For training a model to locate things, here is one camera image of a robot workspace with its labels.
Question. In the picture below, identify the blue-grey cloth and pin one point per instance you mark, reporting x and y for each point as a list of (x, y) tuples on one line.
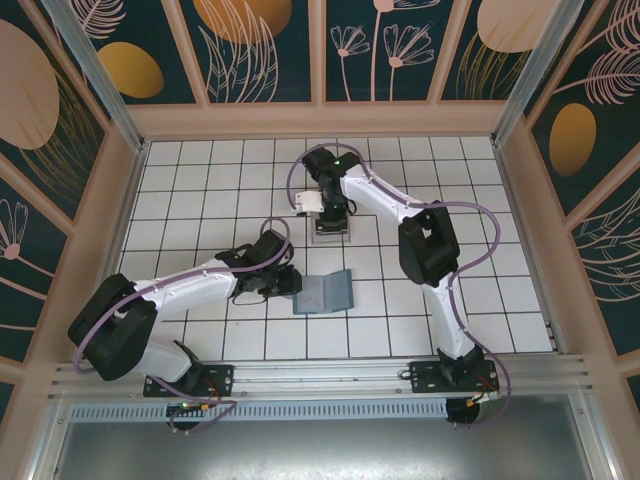
[(325, 295)]

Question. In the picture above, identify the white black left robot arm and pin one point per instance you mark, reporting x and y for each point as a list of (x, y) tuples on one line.
[(190, 290)]

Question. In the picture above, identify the metal sheet panel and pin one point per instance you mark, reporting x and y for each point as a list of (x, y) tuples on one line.
[(320, 450)]

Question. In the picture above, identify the aluminium mounting rail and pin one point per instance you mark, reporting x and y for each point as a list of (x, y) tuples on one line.
[(320, 372)]

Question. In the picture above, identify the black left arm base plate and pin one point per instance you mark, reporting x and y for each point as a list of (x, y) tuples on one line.
[(222, 380)]

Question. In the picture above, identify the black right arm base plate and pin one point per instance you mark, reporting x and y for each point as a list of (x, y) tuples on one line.
[(425, 380)]

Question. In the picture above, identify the aluminium frame post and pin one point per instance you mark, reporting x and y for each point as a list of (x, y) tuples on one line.
[(111, 95), (533, 75)]

